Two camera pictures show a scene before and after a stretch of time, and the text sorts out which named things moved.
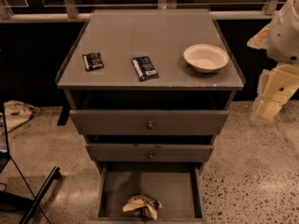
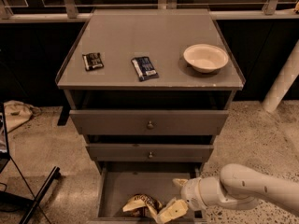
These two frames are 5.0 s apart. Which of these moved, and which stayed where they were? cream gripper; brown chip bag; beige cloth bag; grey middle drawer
Moved: cream gripper
Stayed: grey middle drawer; beige cloth bag; brown chip bag
